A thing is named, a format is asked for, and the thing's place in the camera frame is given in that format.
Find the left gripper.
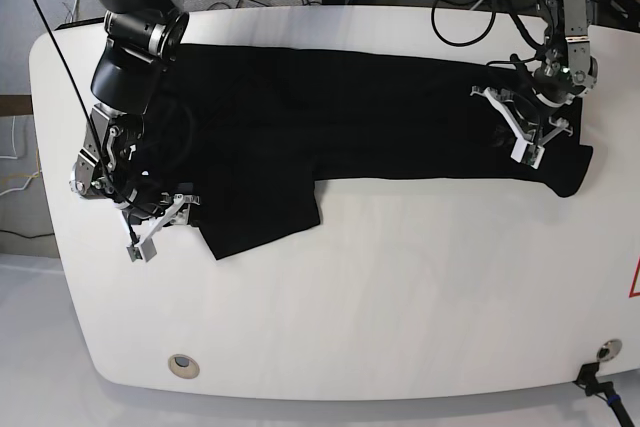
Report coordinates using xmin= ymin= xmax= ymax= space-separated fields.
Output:
xmin=509 ymin=91 xmax=546 ymax=140

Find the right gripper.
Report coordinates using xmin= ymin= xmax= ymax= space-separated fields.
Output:
xmin=117 ymin=181 xmax=173 ymax=227

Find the black T-shirt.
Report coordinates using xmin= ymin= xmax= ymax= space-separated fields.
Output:
xmin=134 ymin=44 xmax=593 ymax=259

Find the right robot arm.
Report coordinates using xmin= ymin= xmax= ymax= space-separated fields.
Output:
xmin=71 ymin=0 xmax=189 ymax=226

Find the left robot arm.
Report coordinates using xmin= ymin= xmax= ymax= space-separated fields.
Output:
xmin=436 ymin=0 xmax=598 ymax=146

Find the table grommet hole left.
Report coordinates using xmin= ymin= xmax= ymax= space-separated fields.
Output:
xmin=168 ymin=354 xmax=200 ymax=380

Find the red warning triangle sticker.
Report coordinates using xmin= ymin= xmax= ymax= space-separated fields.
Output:
xmin=629 ymin=260 xmax=640 ymax=298

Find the silver table grommet right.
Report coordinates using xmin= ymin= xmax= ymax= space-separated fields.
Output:
xmin=596 ymin=339 xmax=622 ymax=362

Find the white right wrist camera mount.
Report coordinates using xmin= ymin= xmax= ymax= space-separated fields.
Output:
xmin=121 ymin=193 xmax=201 ymax=262

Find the white cable on floor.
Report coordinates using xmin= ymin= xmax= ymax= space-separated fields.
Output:
xmin=0 ymin=115 xmax=41 ymax=197

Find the black clamp with cable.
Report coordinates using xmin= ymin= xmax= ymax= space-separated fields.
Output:
xmin=574 ymin=362 xmax=635 ymax=427

